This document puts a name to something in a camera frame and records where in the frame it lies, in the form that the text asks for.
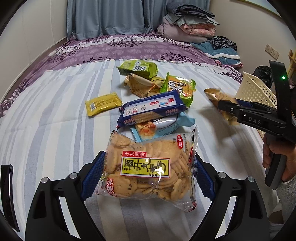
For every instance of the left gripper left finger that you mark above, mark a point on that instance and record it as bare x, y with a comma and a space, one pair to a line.
46, 220

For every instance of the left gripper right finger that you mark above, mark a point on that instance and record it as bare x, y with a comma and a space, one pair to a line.
249, 219

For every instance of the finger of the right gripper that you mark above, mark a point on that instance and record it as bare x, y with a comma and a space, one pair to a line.
230, 107

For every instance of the gold brown snack pack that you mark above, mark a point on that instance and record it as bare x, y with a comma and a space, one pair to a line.
214, 95

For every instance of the green orange cracker pack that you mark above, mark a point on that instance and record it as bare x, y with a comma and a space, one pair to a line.
185, 87

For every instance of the dark blue biscuit pack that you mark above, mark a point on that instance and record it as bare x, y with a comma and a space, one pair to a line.
150, 108

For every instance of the light blue snack pack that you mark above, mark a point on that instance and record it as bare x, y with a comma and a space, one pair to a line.
161, 127

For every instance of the clear bag round crackers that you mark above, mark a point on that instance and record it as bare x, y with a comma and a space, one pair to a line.
158, 168

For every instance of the yellow snack packet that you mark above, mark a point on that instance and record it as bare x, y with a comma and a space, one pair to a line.
102, 103

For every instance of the person right hand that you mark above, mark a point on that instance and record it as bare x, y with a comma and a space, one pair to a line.
283, 148

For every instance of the cream perforated plastic basket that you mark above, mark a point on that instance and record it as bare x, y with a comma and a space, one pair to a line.
254, 90

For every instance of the grey fuzzy right sleeve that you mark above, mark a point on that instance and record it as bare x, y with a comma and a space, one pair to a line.
286, 193

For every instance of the black bag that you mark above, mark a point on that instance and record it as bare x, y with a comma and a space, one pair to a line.
264, 74

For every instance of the blue white folded blanket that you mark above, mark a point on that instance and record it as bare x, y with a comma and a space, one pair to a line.
226, 56

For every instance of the black white patterned cloth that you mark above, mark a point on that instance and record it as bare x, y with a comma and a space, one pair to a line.
219, 42

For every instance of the pink folded quilt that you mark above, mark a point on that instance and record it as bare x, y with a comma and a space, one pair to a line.
196, 33

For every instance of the green wafer snack pack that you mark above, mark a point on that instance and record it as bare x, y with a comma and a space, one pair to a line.
142, 68

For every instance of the tan pastry snack pack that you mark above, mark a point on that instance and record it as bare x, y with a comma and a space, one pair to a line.
142, 87

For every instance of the purple floral bedspread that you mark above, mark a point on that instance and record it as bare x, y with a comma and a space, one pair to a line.
143, 46

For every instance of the folded grey blankets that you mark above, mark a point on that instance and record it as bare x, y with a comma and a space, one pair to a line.
180, 14

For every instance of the striped white blue sheet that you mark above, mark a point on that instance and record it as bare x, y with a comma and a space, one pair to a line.
47, 133

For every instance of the blue grey curtain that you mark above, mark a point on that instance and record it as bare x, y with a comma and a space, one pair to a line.
87, 19

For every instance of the wall socket plate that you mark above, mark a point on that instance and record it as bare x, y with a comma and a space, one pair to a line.
272, 52

